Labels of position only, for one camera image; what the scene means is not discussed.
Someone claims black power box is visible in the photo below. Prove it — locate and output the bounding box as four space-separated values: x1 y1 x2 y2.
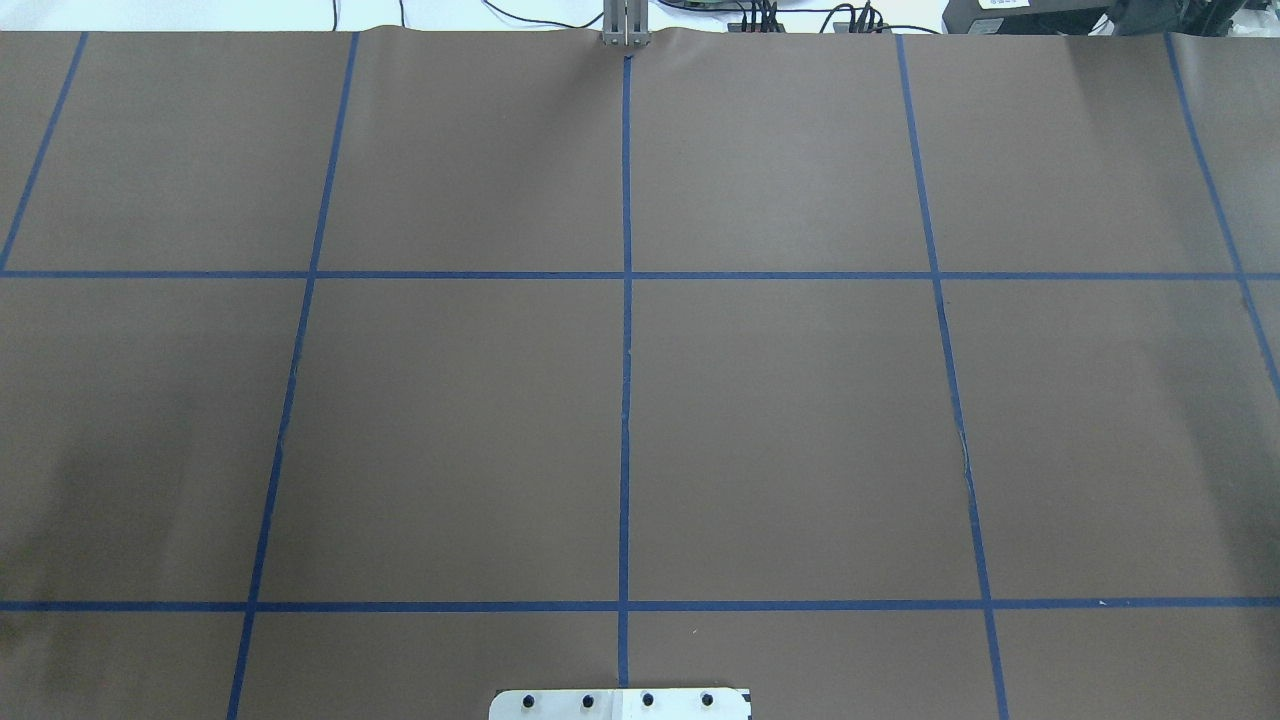
942 1 1114 36

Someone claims aluminium frame post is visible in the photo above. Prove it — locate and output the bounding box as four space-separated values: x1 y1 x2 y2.
600 0 652 49

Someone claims white camera mast base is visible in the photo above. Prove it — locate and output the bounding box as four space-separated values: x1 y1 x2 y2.
488 687 753 719

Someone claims usb hub with cables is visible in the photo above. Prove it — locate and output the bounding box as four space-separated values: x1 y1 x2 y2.
726 1 893 35

